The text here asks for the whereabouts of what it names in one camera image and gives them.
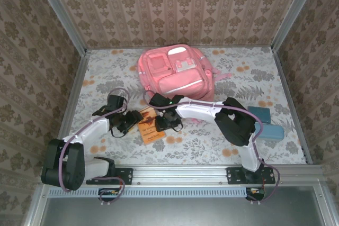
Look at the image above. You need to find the pink backpack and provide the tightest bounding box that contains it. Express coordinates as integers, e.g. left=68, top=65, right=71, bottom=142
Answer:
left=136, top=45, right=233, bottom=124

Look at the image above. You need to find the orange paperback book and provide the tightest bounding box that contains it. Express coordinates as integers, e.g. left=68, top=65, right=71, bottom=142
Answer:
left=137, top=106, right=167, bottom=146

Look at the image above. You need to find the teal case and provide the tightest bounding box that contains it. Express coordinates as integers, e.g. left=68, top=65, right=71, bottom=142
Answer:
left=247, top=106, right=271, bottom=125

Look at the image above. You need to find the light blue pencil case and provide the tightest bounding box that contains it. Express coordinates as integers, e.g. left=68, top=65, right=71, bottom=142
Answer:
left=254, top=123, right=284, bottom=141

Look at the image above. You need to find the floral tablecloth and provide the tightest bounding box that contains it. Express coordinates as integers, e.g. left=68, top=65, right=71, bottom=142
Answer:
left=61, top=47, right=306, bottom=166

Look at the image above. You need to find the grey metal sheet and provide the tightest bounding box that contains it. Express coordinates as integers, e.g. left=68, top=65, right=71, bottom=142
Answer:
left=25, top=185, right=338, bottom=226

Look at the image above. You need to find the thin black left camera cable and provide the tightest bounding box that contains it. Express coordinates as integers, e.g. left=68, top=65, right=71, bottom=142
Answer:
left=109, top=124, right=127, bottom=139

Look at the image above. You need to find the thin black camera cable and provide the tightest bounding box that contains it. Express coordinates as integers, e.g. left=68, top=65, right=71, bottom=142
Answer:
left=109, top=124, right=127, bottom=139
left=171, top=120, right=184, bottom=133

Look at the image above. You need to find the thin black right camera cable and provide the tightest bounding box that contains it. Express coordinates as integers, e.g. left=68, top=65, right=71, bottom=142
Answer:
left=171, top=120, right=184, bottom=133

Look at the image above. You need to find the aluminium left side rail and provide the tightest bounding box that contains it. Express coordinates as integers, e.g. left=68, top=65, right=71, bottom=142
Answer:
left=49, top=49, right=91, bottom=166

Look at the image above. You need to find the aluminium rail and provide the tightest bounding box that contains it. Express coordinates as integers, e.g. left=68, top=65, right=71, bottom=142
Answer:
left=49, top=49, right=91, bottom=166
left=271, top=47, right=314, bottom=165
left=39, top=164, right=324, bottom=184

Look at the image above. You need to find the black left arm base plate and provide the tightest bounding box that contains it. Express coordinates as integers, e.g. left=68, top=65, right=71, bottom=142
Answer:
left=86, top=167, right=133, bottom=185

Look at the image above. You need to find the aluminium front rail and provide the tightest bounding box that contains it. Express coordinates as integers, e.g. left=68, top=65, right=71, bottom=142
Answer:
left=39, top=164, right=324, bottom=184

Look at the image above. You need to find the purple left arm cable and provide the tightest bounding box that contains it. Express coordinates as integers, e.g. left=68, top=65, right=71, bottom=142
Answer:
left=59, top=87, right=131, bottom=207

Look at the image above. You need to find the cable port with connectors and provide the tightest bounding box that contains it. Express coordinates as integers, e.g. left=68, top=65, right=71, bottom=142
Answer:
left=245, top=187, right=266, bottom=202
left=98, top=187, right=120, bottom=202

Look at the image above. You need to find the slotted grey cable duct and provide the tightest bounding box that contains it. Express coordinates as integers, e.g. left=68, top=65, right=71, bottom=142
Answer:
left=48, top=186, right=265, bottom=198

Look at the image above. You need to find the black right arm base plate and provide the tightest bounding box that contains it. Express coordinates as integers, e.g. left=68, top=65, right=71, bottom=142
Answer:
left=226, top=167, right=276, bottom=185

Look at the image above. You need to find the aluminium left corner post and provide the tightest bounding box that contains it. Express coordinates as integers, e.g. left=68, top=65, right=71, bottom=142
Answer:
left=30, top=0, right=88, bottom=55

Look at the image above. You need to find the aluminium corner post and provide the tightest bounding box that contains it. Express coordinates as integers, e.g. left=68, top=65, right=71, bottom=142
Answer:
left=271, top=0, right=323, bottom=52
left=30, top=0, right=88, bottom=55

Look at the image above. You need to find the aluminium right side rail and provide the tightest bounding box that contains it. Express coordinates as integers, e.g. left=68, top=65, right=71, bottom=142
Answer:
left=271, top=47, right=314, bottom=165

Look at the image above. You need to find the aluminium right corner post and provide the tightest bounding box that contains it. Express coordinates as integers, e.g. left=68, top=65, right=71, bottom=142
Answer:
left=271, top=0, right=323, bottom=52

